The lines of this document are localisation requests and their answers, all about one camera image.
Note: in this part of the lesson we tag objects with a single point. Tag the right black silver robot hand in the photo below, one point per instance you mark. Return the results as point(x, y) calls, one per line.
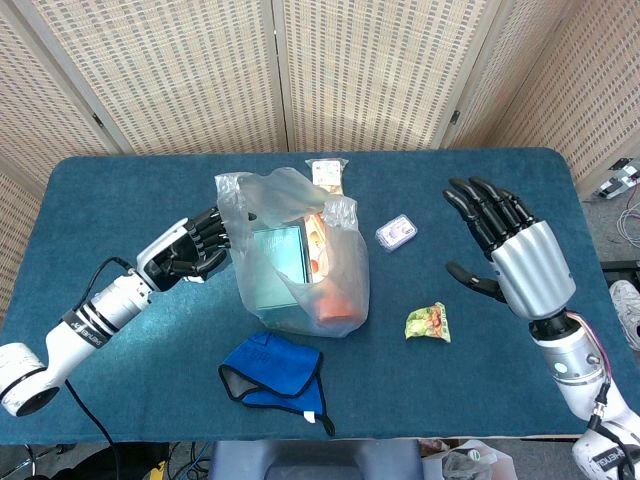
point(535, 270)

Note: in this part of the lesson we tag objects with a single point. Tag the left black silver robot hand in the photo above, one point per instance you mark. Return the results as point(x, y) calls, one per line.
point(175, 250)

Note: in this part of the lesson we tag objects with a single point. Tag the translucent plastic shopping bag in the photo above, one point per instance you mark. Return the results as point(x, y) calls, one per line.
point(340, 270)

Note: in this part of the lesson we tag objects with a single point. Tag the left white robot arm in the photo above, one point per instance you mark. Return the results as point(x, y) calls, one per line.
point(100, 315)

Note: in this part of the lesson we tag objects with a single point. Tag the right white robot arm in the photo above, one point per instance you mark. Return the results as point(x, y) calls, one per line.
point(575, 360)

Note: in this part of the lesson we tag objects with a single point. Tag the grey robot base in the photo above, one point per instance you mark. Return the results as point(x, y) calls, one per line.
point(315, 460)

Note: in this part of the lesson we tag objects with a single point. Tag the white crumpled floor bag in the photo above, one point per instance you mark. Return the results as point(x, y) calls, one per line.
point(470, 462)

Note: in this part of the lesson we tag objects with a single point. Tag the white sneaker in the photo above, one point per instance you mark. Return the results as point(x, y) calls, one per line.
point(627, 305)

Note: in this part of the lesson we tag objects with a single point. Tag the teal cardboard box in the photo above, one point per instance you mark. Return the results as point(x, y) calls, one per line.
point(280, 260)

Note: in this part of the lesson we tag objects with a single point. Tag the crumpled green snack packet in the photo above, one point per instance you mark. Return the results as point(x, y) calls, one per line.
point(427, 324)

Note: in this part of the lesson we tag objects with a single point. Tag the white power strip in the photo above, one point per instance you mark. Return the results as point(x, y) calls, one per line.
point(620, 181)

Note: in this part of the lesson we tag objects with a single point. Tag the clear purple plastic case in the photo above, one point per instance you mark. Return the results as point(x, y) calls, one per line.
point(396, 233)

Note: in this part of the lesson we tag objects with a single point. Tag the black screen hinge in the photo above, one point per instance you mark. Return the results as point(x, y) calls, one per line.
point(454, 117)
point(97, 120)

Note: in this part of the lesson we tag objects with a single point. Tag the blue microfiber cloth black trim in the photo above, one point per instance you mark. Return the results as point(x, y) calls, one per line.
point(280, 367)

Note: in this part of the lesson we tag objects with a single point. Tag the woven folding screen panel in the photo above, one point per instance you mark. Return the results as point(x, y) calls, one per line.
point(40, 110)
point(15, 240)
point(595, 90)
point(380, 75)
point(175, 75)
point(500, 90)

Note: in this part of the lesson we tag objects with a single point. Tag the clear wrapped snack white label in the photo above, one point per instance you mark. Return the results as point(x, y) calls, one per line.
point(327, 172)

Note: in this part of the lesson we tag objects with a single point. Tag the orange cardboard box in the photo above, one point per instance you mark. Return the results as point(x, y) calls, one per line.
point(340, 306)

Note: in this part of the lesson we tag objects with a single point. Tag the black metal frame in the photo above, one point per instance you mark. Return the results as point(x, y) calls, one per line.
point(620, 272)

